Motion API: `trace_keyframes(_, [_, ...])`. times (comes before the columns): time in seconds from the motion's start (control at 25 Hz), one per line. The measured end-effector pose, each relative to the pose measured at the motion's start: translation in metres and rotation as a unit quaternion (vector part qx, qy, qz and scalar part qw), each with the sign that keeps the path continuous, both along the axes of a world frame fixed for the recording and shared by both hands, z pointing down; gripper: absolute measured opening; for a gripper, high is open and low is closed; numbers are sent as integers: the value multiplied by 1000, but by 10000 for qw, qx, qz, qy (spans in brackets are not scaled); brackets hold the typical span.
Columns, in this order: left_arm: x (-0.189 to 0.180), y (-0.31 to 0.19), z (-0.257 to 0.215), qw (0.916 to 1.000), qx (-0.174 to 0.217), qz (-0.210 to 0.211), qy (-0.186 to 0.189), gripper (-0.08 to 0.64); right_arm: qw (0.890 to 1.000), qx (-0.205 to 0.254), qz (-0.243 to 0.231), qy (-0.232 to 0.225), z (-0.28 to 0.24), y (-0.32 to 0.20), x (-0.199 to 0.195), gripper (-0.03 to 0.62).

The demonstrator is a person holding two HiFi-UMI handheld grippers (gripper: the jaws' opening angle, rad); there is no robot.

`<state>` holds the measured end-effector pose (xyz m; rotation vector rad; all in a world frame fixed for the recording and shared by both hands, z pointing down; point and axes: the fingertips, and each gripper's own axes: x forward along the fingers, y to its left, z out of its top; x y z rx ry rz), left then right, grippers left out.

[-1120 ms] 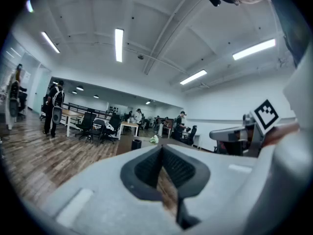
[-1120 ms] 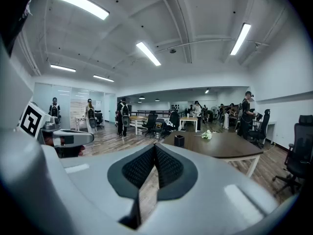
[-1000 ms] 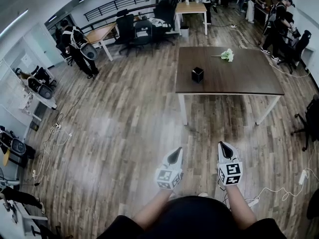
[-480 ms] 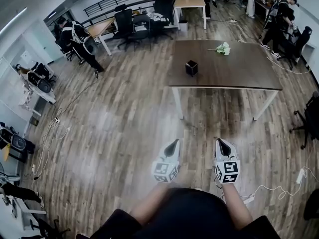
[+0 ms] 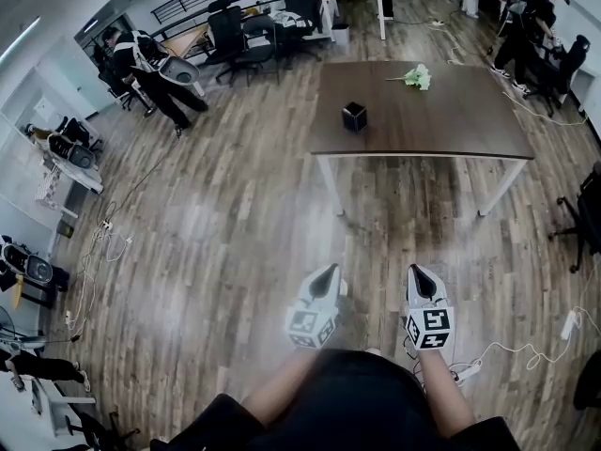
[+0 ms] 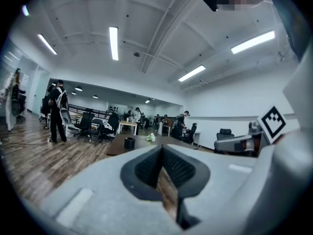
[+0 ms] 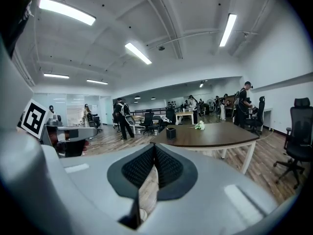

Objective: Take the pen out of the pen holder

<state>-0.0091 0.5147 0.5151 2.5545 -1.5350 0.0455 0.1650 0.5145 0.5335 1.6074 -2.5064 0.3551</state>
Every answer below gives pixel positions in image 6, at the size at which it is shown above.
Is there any person's black clothing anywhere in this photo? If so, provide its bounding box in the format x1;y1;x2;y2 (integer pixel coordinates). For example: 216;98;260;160
265;0;308;62

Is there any black railing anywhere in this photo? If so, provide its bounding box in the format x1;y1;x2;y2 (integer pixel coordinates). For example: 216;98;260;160
67;103;110;116

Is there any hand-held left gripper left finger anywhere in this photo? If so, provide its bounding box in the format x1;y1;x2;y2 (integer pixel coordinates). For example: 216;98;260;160
40;144;184;235

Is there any white table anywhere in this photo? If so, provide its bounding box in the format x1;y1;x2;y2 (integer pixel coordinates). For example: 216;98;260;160
118;120;138;136

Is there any black office chair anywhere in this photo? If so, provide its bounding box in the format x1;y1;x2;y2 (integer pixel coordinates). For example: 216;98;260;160
84;118;105;146
101;113;120;141
74;111;95;140
214;128;235;141
40;95;52;122
180;122;198;145

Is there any small black box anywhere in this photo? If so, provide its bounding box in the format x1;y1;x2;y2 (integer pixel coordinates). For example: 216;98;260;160
124;137;136;150

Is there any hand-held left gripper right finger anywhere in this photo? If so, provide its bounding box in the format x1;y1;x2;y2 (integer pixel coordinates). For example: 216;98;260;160
161;143;260;235

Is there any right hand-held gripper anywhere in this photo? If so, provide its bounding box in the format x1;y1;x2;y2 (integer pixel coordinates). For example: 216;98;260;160
214;105;287;156

